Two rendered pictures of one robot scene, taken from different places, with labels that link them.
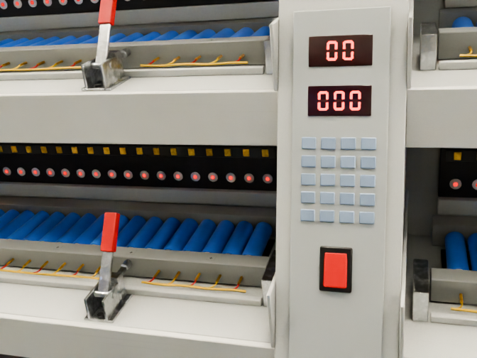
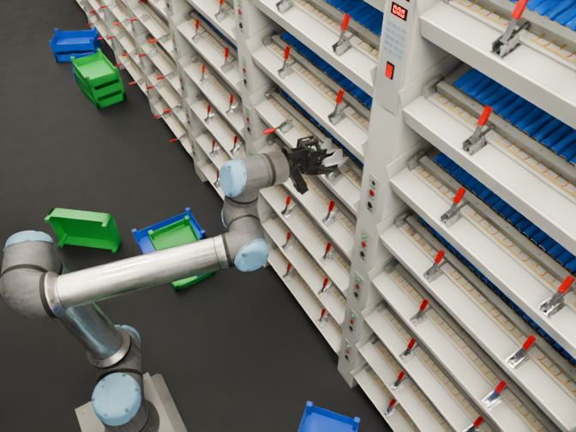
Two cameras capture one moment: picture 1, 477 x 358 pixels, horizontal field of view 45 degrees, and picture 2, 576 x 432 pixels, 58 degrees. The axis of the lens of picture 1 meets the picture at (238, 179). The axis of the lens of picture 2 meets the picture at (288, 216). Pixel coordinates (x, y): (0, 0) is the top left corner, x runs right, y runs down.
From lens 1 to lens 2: 0.84 m
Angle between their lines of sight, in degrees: 56
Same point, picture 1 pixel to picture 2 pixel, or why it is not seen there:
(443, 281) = (439, 87)
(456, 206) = not seen: hidden behind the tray
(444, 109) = (429, 28)
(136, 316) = (347, 57)
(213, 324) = (365, 70)
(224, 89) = not seen: outside the picture
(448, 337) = (425, 107)
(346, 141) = (398, 27)
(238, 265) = not seen: hidden behind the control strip
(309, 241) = (385, 57)
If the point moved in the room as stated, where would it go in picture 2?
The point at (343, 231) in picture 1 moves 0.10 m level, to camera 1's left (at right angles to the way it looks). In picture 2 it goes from (393, 58) to (354, 42)
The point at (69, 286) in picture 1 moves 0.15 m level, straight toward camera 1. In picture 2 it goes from (336, 34) to (311, 63)
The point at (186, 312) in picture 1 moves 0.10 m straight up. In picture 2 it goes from (362, 62) to (366, 21)
